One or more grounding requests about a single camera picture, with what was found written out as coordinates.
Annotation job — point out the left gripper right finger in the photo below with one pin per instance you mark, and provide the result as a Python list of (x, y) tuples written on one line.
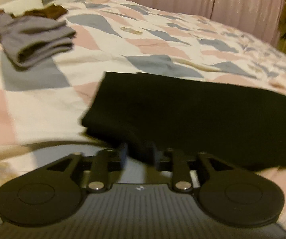
[(173, 161)]

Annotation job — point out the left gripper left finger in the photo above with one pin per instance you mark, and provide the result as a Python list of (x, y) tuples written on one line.
[(106, 161)]

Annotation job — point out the checkered pink grey quilt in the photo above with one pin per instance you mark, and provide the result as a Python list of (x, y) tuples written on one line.
[(43, 105)]

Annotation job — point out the black pants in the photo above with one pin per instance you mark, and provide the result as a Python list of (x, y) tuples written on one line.
[(242, 125)]

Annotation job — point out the brown garment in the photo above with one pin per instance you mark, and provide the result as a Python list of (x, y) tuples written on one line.
[(52, 12)]

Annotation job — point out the purple grey garment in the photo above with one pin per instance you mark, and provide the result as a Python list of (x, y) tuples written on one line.
[(28, 40)]

